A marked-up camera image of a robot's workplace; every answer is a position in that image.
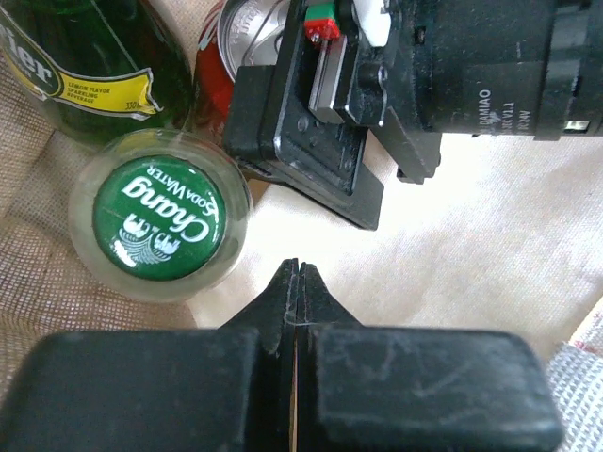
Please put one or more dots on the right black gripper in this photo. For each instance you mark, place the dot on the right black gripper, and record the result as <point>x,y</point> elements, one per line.
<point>482,68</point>

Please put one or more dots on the green glass bottle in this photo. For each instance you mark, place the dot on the green glass bottle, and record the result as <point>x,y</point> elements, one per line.
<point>97,70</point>

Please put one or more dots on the canvas tote bag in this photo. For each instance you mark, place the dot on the canvas tote bag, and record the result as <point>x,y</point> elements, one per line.
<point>455,290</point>

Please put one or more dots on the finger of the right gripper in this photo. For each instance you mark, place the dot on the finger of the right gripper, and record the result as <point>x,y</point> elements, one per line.
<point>246,115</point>

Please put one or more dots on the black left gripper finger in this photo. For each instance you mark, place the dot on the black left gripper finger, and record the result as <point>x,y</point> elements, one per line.
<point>273,311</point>

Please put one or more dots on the clear soda water bottle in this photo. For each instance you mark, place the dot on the clear soda water bottle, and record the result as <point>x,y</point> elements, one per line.
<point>160,215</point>

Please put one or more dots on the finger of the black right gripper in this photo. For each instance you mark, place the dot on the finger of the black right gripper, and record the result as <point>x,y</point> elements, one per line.
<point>317,307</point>

